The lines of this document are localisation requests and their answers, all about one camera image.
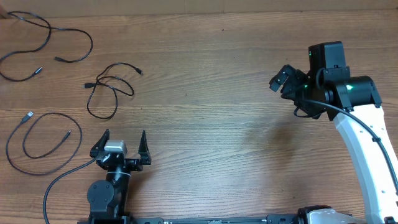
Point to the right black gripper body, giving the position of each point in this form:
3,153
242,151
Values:
296,88

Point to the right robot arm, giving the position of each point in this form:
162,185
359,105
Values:
355,106

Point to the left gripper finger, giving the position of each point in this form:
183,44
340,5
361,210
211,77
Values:
100,144
144,150

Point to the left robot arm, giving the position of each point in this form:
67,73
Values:
108,197

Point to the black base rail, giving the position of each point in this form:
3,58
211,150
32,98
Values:
269,219

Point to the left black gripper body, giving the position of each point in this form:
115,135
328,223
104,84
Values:
132,164

